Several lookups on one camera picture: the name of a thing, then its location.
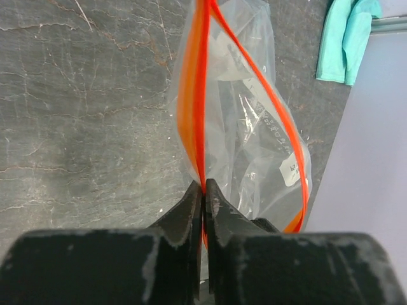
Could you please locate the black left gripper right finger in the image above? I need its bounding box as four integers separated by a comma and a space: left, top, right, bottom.
205, 179, 406, 304

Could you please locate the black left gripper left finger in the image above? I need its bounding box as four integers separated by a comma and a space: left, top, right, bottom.
1, 182, 202, 304

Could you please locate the clear orange zip bag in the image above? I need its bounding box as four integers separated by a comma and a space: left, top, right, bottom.
169, 1, 312, 233

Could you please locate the teal cloth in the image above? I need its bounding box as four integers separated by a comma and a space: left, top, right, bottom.
315, 0, 382, 86

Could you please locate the aluminium frame rail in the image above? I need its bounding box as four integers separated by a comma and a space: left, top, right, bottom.
371, 15, 407, 34

